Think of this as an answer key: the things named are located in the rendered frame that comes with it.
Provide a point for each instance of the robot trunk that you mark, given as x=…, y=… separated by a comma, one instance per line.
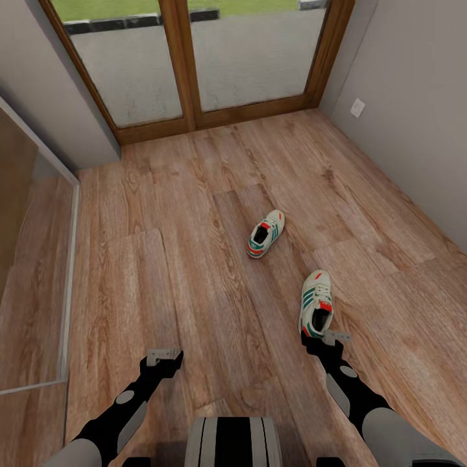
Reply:
x=233, y=442

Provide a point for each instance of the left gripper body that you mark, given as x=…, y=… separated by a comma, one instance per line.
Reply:
x=163, y=369

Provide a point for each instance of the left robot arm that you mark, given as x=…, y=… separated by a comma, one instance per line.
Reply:
x=101, y=440

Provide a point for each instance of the door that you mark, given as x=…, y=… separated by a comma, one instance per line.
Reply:
x=160, y=68

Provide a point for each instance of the gym shoe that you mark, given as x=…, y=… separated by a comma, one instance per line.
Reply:
x=316, y=305
x=265, y=233

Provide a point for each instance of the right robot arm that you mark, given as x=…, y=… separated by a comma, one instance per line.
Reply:
x=393, y=441

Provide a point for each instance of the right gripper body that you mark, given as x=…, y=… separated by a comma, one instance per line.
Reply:
x=315, y=346

